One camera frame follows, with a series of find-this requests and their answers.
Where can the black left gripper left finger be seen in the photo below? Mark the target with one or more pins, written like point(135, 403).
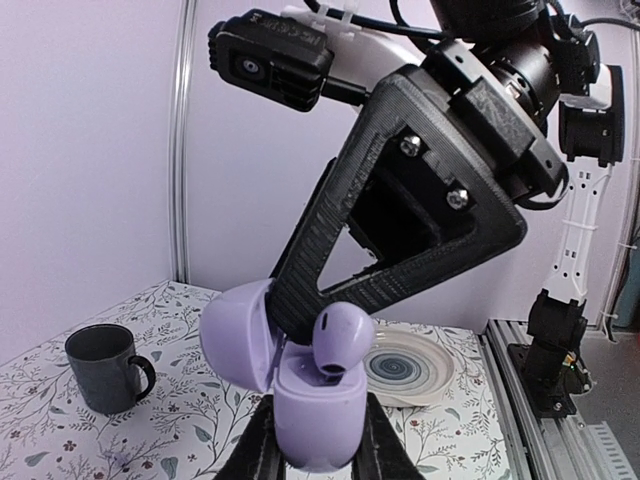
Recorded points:
point(256, 455)

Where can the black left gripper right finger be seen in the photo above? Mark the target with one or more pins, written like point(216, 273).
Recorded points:
point(381, 455)

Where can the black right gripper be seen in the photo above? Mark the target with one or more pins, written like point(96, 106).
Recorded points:
point(414, 192)

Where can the light purple round earbud case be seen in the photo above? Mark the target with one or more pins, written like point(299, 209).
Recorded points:
point(318, 424)

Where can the light purple stem earbud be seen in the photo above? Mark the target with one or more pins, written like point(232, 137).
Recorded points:
point(342, 336)

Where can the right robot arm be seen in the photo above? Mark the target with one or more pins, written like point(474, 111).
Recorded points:
point(587, 120)

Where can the floral patterned table mat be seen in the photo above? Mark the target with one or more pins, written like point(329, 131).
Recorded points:
point(190, 423)

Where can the swirl patterned glass plate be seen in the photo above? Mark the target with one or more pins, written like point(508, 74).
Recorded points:
point(407, 370)

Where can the dark grey ceramic mug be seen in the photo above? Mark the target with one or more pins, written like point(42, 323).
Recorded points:
point(111, 376)

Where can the aluminium front rail frame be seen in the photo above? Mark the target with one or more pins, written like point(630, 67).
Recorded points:
point(564, 436)

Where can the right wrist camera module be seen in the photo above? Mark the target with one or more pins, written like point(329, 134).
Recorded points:
point(297, 57)

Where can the right aluminium corner post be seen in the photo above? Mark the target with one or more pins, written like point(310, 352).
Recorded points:
point(177, 140)

